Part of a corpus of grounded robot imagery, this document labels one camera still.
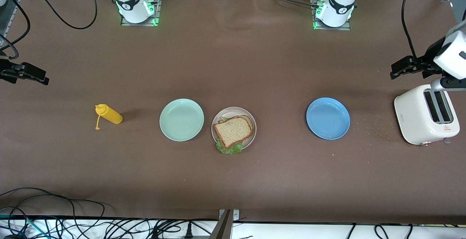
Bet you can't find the brown bread slice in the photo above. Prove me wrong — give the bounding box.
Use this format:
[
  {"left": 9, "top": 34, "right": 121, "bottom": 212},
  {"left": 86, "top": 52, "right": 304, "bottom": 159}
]
[
  {"left": 233, "top": 115, "right": 254, "bottom": 132},
  {"left": 213, "top": 117, "right": 253, "bottom": 149}
]

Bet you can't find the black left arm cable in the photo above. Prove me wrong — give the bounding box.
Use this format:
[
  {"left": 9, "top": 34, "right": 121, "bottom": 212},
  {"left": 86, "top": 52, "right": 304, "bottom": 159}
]
[{"left": 401, "top": 0, "right": 419, "bottom": 59}]

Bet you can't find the dark grey metal post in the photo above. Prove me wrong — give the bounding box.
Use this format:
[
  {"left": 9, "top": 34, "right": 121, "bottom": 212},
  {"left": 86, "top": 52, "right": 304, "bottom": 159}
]
[{"left": 209, "top": 210, "right": 233, "bottom": 239}]

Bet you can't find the grey metal table bracket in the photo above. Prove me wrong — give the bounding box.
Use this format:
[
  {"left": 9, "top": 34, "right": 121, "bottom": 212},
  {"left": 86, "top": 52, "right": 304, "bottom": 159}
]
[{"left": 219, "top": 209, "right": 240, "bottom": 221}]

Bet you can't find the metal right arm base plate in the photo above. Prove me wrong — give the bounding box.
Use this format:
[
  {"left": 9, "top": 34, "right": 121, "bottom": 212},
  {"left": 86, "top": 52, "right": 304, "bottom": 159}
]
[{"left": 121, "top": 0, "right": 162, "bottom": 26}]

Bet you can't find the white toaster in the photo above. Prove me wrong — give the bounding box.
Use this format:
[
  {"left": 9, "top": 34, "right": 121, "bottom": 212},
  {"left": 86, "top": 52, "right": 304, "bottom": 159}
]
[{"left": 394, "top": 84, "right": 460, "bottom": 146}]

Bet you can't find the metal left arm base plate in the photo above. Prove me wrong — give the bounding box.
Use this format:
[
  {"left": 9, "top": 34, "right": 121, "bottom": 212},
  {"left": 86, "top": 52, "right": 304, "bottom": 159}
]
[{"left": 311, "top": 0, "right": 352, "bottom": 31}]

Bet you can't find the teal cable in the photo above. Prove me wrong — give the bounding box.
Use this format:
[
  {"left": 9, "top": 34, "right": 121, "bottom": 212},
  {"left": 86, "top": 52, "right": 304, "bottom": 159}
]
[{"left": 0, "top": 213, "right": 40, "bottom": 234}]

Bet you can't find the beige plate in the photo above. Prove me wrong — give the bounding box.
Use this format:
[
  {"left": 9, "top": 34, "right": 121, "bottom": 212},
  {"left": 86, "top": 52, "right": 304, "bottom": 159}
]
[{"left": 212, "top": 107, "right": 257, "bottom": 151}]

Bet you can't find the green lettuce leaf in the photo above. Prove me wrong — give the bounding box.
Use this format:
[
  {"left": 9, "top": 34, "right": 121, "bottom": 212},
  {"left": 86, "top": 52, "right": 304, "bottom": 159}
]
[{"left": 216, "top": 117, "right": 244, "bottom": 155}]

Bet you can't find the yellow mustard squeeze bottle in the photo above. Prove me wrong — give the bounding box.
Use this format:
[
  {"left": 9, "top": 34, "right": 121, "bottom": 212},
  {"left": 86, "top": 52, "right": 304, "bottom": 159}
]
[{"left": 95, "top": 104, "right": 123, "bottom": 130}]

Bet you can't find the blue plate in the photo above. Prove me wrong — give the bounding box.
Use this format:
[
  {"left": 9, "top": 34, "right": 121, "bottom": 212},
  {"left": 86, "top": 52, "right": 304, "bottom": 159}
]
[{"left": 306, "top": 97, "right": 351, "bottom": 140}]

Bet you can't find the black looping cable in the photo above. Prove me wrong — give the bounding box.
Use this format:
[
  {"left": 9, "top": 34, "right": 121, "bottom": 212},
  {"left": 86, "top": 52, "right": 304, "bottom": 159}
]
[{"left": 0, "top": 187, "right": 106, "bottom": 228}]

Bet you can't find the mint green plate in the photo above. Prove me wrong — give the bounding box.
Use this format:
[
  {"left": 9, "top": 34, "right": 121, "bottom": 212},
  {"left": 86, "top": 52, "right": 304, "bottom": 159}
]
[{"left": 159, "top": 98, "right": 205, "bottom": 142}]

